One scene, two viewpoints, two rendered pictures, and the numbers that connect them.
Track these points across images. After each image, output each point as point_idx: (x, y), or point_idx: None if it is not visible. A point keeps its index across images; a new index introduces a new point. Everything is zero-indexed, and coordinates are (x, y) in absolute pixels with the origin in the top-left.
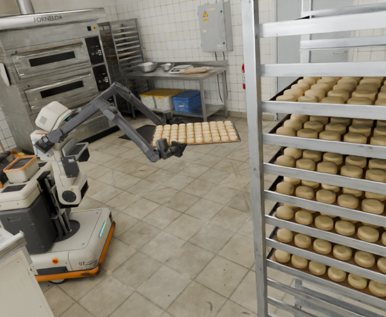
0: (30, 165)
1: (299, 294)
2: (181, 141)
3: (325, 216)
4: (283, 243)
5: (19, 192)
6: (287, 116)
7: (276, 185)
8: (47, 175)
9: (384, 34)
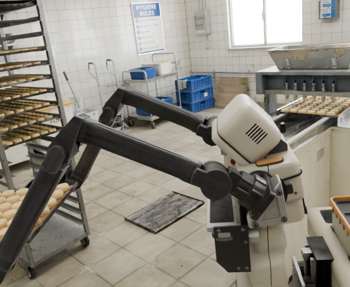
0: (340, 220)
1: None
2: (23, 188)
3: (34, 102)
4: (54, 113)
5: (316, 208)
6: (19, 67)
7: (45, 90)
8: (309, 249)
9: None
